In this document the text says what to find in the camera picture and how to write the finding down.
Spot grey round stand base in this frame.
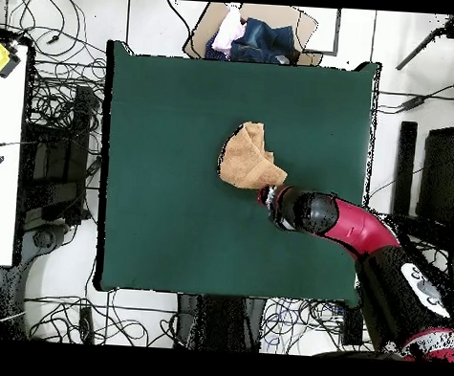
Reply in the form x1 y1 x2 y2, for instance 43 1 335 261
12 216 73 342

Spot black cable tangle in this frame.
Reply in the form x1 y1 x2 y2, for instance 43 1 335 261
21 282 153 348
0 0 112 131
258 296 374 359

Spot orange terry towel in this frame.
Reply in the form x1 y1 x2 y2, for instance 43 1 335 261
216 119 292 192

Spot blue denim jeans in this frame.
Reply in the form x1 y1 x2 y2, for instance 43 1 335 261
204 14 303 66

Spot brown cardboard box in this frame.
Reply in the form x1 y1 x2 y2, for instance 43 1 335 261
182 0 327 67

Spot dark green table cloth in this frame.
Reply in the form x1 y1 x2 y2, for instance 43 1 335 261
91 39 383 309

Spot black flat panel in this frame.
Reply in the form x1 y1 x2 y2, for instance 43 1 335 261
416 123 454 226

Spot black cable with plug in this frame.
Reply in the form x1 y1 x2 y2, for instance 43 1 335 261
377 72 454 117

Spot black equipment stand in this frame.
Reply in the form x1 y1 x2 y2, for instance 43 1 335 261
17 81 106 229

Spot black upright bar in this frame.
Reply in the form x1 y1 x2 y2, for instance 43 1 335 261
392 120 419 217

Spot black power strip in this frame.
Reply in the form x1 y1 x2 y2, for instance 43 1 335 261
76 305 97 344

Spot black rectangular box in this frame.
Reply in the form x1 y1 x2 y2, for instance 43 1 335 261
340 303 366 346

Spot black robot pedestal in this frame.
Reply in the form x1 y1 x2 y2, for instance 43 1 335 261
172 292 268 355

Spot pink garment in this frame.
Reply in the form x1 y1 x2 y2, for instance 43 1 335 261
210 4 249 59

